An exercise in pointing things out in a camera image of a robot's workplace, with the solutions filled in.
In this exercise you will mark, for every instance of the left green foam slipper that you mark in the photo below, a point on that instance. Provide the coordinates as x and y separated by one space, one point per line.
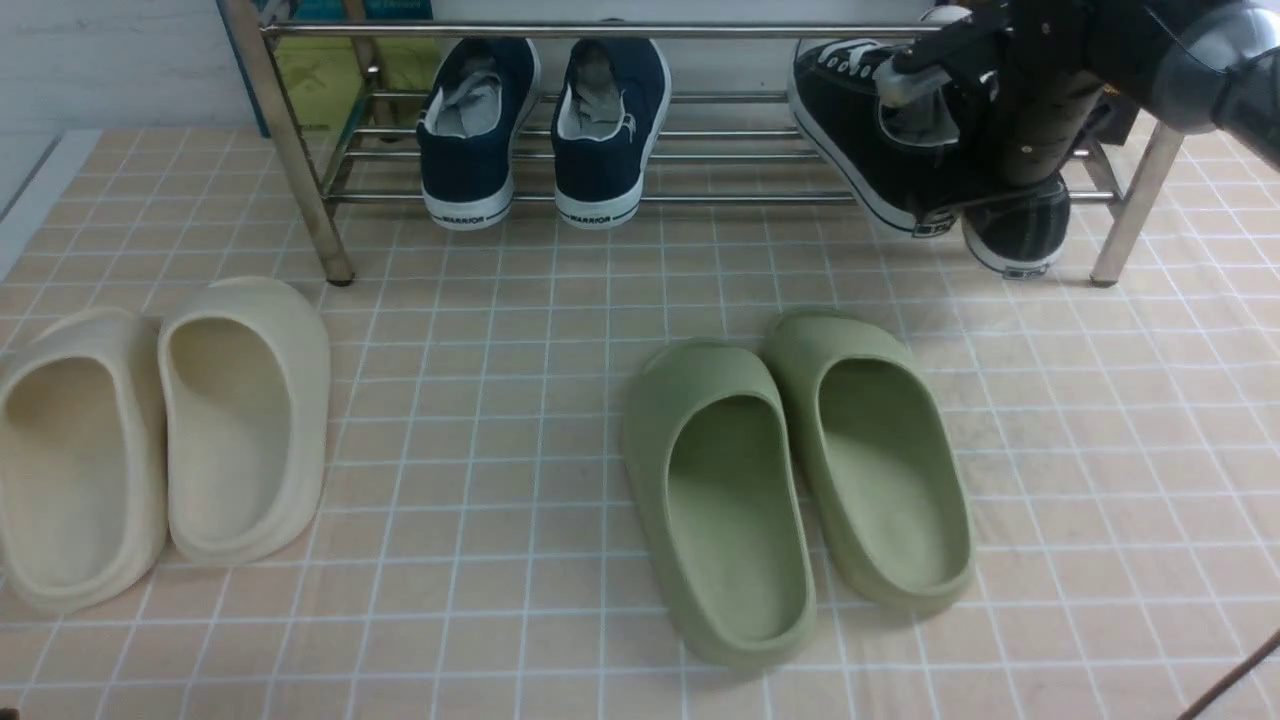
704 442

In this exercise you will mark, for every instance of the right navy canvas sneaker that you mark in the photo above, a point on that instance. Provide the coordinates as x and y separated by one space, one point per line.
614 101

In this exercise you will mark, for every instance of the left navy canvas sneaker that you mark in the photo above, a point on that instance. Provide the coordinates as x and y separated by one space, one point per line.
482 95

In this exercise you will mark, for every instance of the black canvas sneaker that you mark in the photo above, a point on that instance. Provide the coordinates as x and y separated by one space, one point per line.
913 168
1020 238

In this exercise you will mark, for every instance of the navy canvas sneaker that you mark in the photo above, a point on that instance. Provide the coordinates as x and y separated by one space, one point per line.
614 101
482 95

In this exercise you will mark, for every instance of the left beige foam slipper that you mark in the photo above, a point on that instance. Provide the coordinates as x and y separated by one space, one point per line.
83 472

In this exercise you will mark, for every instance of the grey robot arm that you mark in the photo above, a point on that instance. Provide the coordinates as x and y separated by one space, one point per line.
1209 62

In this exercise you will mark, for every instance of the right green foam slipper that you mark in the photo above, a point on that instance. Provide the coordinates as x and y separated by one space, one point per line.
872 444

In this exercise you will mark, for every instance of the stainless steel shoe rack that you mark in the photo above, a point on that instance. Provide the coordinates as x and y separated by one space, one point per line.
256 30

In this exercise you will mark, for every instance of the green foam slipper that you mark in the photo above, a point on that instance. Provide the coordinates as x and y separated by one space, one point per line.
704 442
872 444

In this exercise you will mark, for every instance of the right beige foam slipper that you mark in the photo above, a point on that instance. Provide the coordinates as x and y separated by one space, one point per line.
246 369

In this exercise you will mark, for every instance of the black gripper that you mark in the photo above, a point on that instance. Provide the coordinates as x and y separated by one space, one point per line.
1021 79

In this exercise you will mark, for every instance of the yellow-green box behind rack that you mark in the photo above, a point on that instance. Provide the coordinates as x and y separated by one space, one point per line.
320 74

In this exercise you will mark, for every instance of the beige foam slipper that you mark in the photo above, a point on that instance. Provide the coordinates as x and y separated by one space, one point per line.
246 369
83 472

